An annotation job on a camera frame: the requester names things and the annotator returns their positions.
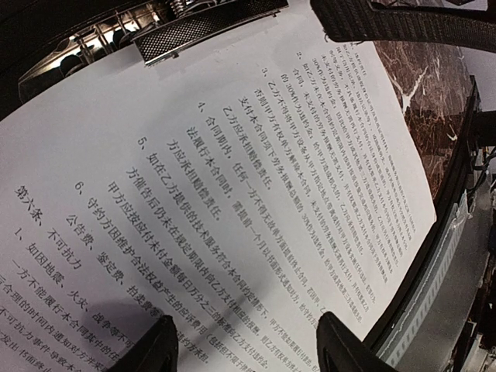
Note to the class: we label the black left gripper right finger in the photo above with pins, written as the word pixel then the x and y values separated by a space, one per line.
pixel 340 350

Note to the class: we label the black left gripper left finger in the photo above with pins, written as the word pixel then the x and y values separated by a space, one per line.
pixel 156 351

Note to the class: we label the blue file folder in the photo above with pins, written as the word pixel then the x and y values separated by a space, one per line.
pixel 44 42

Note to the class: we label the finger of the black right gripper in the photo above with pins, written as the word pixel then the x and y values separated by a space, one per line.
pixel 358 21

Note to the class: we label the silver folder spring clip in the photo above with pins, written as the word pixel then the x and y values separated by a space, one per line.
pixel 159 30

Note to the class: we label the stapled text document stack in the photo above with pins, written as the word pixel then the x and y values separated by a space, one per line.
pixel 258 180

